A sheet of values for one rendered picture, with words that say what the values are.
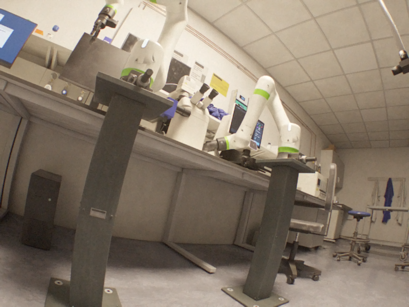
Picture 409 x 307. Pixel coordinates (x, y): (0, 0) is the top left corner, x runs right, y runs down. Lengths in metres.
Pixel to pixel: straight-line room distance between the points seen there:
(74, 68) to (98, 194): 0.82
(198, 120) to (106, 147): 0.62
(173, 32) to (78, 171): 1.20
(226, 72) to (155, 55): 2.08
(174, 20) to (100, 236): 1.01
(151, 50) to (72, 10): 1.60
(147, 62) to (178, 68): 1.26
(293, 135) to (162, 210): 1.32
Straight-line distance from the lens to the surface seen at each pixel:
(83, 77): 1.27
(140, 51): 0.79
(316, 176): 3.11
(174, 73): 1.96
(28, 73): 1.84
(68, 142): 1.69
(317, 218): 3.26
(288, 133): 1.21
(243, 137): 1.27
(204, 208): 2.22
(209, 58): 2.68
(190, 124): 1.11
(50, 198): 1.19
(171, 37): 1.07
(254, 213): 2.89
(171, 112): 1.03
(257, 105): 1.35
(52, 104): 0.91
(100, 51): 1.36
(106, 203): 0.67
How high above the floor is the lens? 0.54
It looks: 11 degrees up
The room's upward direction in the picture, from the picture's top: 13 degrees clockwise
